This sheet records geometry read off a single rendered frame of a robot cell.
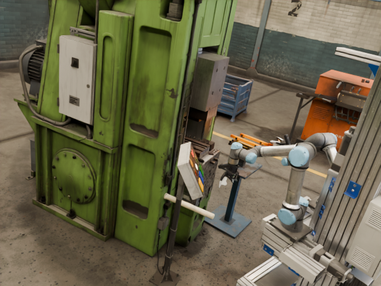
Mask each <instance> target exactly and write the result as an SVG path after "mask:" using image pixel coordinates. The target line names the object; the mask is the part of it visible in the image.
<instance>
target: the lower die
mask: <svg viewBox="0 0 381 286"><path fill-rule="evenodd" d="M185 138H186V139H188V140H191V141H194V142H197V143H199V144H203V145H205V146H207V148H206V147H203V146H200V145H197V144H194V143H192V142H191V143H192V146H193V148H194V147H196V149H195V148H194V151H195V154H196V156H197V157H198V158H202V157H203V156H205V155H207V154H208V152H209V148H210V145H208V144H205V143H203V142H200V141H197V140H194V139H192V138H189V137H186V136H185Z"/></svg>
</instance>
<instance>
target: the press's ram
mask: <svg viewBox="0 0 381 286"><path fill-rule="evenodd" d="M228 62H229V57H226V56H222V55H219V54H215V53H210V52H205V51H202V53H201V54H198V60H197V66H196V73H195V77H194V84H193V91H192V97H191V102H190V107H192V108H195V109H198V110H201V111H205V112H206V111H208V110H210V109H212V108H214V107H215V106H217V105H219V104H220V103H221V97H222V92H223V87H224V84H225V78H226V73H227V67H228Z"/></svg>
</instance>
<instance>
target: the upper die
mask: <svg viewBox="0 0 381 286"><path fill-rule="evenodd" d="M217 108H218V106H215V107H214V108H212V109H210V110H208V111H206V112H205V111H201V110H198V109H195V108H192V107H190V108H189V115H188V116H191V117H194V118H196V119H200V120H203V121H208V120H210V119H211V118H213V117H215V116H216V113H217Z"/></svg>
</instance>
